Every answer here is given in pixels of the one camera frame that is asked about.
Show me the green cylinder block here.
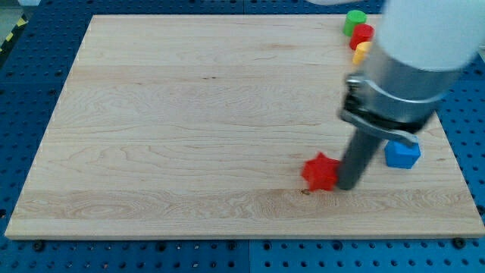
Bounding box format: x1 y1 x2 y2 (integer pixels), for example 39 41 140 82
343 10 367 36

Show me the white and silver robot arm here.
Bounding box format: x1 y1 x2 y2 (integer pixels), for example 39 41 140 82
340 0 484 146

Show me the light wooden board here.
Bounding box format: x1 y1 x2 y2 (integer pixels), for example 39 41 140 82
5 14 484 240

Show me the red star block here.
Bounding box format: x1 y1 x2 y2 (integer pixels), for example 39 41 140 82
301 152 340 191

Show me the red cylinder block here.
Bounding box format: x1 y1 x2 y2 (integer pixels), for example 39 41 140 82
349 24 374 50

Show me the yellow cylinder block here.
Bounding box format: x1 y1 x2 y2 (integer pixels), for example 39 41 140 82
352 42 372 65

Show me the blue hexagon block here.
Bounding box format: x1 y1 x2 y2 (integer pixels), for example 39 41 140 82
384 141 421 169

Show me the dark grey cylindrical pointer tool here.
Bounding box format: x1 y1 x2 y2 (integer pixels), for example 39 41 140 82
336 129 383 190

